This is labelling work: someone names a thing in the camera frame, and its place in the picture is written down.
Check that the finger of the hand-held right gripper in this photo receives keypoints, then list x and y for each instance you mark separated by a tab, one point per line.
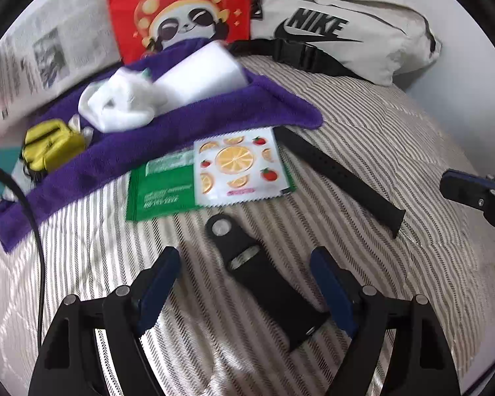
460	183

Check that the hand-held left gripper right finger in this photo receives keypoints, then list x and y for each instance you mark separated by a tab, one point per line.
330	293

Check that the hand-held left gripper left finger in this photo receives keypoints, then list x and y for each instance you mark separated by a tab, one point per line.
161	293

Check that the yellow zip pouch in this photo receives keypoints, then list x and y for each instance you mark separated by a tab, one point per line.
57	144

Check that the white sock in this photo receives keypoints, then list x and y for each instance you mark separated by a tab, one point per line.
115	107

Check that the green tissue packet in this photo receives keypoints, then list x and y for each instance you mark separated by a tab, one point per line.
146	73

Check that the white roll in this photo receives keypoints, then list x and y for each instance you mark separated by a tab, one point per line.
202	74

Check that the striped bed sheet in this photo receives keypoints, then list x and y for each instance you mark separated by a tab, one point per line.
396	132

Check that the green flat packet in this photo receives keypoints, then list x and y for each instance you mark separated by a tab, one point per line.
156	189

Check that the white fruit print packet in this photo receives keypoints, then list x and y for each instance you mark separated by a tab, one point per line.
239	161

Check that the beige waist bag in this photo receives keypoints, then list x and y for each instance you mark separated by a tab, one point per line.
375	49

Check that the purple towel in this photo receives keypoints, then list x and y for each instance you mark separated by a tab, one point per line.
231	103

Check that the newspaper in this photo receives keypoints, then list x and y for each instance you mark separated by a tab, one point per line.
24	62

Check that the red paper bag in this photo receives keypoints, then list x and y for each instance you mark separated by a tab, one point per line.
128	8

